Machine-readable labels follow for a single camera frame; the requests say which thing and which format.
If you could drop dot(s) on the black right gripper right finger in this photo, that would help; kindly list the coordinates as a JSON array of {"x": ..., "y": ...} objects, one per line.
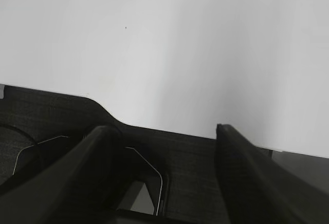
[{"x": 255, "y": 189}]

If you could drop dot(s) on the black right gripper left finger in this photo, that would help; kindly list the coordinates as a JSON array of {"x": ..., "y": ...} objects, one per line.
[{"x": 69, "y": 189}]

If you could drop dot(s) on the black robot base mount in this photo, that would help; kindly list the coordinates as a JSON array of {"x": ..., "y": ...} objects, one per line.
[{"x": 194, "y": 192}]

